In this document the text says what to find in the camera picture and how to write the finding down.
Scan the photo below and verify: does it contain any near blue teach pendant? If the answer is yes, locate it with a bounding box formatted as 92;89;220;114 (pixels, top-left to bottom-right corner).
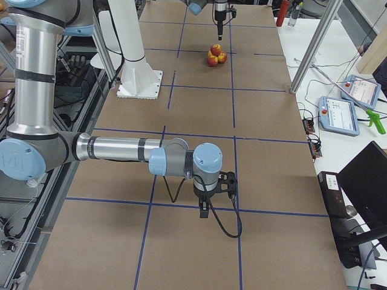
318;96;360;136

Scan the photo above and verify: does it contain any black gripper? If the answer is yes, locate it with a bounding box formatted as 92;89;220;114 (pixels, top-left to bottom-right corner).
193;176;221;218
213;2;227;40

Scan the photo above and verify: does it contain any near orange black adapter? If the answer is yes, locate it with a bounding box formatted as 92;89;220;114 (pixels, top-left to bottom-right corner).
307;133;322;160

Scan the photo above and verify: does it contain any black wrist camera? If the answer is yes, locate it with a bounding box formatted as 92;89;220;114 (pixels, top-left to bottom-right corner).
218;172;238;199
227;5;237;22

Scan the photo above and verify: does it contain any red yellow apple carried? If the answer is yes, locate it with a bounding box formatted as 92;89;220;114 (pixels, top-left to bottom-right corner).
210;43;222;56

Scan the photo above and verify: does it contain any red bottle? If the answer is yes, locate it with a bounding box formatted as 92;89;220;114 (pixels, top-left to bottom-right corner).
276;0;290;27

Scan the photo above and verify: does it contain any clear water bottle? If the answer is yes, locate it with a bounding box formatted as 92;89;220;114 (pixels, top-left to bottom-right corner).
288;0;303;27

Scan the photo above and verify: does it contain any white camera stand column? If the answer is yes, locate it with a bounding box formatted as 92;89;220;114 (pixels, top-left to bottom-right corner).
108;0;163;100

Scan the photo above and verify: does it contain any aluminium frame post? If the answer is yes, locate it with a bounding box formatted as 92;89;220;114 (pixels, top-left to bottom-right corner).
289;0;343;94

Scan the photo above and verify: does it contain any black monitor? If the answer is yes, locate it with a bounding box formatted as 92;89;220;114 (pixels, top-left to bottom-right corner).
338;141;387;229

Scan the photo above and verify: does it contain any red yellow apple front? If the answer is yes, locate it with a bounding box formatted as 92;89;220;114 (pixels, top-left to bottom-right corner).
207;55;218;67

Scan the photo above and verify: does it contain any red yellow apple middle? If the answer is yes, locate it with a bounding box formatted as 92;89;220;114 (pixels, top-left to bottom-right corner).
218;51;227;63

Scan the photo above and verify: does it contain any white curved panel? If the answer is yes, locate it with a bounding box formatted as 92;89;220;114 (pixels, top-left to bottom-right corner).
91;10;120;79

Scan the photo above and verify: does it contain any blue teach pendant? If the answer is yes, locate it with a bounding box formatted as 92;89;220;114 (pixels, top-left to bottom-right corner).
341;74;381;109
318;96;360;136

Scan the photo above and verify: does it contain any far blue teach pendant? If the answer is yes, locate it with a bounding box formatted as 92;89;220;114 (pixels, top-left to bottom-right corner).
341;74;381;109

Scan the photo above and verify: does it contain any black computer box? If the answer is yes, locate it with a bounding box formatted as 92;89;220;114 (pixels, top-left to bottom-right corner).
316;171;379;269

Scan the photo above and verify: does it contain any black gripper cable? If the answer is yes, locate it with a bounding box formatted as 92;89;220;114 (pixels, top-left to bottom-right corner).
163;174;244;238

